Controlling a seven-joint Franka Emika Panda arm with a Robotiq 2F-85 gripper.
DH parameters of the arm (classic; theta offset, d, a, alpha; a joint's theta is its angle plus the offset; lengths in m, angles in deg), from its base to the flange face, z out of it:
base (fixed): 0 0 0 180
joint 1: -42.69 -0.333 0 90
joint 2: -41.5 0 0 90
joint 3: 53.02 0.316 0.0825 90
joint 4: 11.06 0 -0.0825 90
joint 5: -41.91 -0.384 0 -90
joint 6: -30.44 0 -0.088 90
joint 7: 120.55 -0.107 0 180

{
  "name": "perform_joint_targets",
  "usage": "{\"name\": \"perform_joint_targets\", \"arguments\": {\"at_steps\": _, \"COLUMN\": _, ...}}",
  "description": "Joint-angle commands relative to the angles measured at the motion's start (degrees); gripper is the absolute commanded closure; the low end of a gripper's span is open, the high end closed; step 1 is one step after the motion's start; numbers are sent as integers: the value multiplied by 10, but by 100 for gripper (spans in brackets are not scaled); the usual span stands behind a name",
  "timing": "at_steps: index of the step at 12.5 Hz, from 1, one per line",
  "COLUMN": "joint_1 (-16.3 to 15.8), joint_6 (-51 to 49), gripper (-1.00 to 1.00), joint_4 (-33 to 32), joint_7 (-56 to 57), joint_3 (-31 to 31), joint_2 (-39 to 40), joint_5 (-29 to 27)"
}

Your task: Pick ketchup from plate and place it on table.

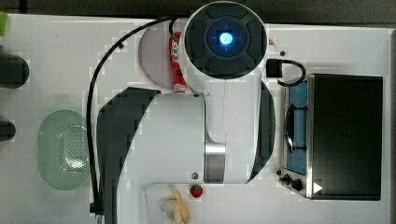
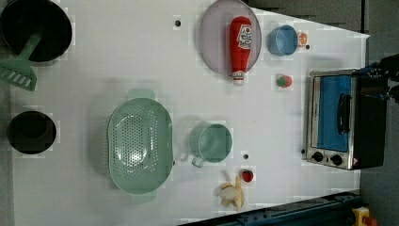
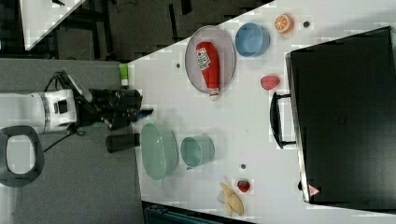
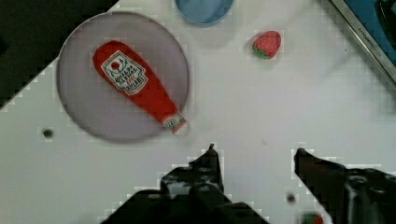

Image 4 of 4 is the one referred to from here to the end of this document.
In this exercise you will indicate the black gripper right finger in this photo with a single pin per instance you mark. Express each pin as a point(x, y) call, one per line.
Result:
point(349, 195)

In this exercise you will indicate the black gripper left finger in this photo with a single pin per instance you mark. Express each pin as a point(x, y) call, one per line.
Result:
point(187, 195)

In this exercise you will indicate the red plush ketchup bottle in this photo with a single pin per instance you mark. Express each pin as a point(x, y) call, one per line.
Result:
point(127, 72)

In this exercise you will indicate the grey round plate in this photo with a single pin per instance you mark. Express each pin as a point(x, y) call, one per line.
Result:
point(92, 103)

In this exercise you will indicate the small red strawberry toy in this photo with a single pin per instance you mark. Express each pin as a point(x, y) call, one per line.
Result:
point(311, 218)

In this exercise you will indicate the pink plush strawberry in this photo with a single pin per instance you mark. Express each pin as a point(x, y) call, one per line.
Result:
point(267, 45)

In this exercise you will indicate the black microwave oven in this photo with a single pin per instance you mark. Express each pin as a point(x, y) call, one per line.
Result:
point(373, 25)

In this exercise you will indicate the blue bowl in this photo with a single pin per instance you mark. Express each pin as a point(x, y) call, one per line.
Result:
point(203, 12)

